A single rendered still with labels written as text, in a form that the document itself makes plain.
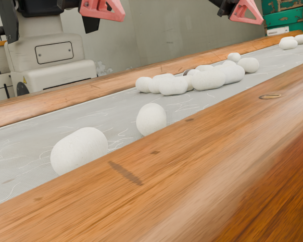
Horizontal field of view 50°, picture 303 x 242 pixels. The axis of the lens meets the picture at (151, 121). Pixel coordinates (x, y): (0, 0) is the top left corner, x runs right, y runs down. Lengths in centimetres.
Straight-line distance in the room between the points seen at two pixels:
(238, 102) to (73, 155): 8
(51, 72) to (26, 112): 57
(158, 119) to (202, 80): 17
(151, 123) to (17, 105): 27
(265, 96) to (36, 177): 13
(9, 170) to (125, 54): 279
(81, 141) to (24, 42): 87
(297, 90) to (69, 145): 11
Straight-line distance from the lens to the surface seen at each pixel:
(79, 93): 49
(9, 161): 25
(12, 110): 44
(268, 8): 135
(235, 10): 92
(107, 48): 288
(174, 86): 37
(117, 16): 54
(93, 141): 17
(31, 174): 20
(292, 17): 132
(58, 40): 107
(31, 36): 107
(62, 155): 16
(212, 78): 36
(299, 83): 18
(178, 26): 269
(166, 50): 282
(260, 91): 18
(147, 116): 21
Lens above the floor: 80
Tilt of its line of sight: 12 degrees down
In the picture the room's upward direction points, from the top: 11 degrees counter-clockwise
